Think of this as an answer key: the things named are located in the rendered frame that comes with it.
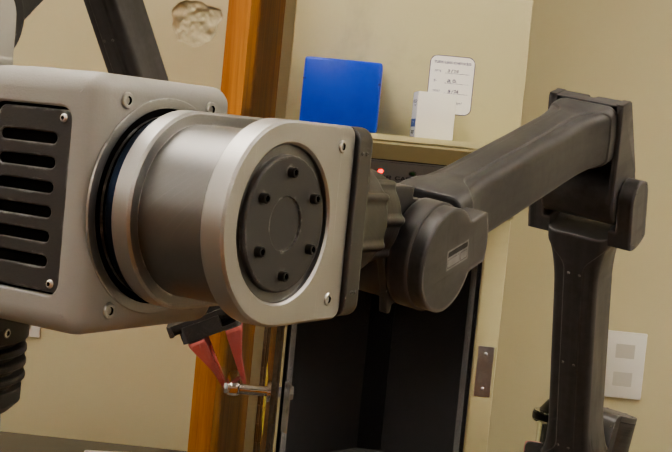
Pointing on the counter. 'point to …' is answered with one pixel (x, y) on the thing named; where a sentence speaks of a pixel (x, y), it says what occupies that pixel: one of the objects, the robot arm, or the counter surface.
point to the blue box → (341, 92)
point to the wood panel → (206, 406)
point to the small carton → (433, 115)
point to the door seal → (283, 388)
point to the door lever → (244, 387)
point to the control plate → (398, 171)
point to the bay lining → (383, 377)
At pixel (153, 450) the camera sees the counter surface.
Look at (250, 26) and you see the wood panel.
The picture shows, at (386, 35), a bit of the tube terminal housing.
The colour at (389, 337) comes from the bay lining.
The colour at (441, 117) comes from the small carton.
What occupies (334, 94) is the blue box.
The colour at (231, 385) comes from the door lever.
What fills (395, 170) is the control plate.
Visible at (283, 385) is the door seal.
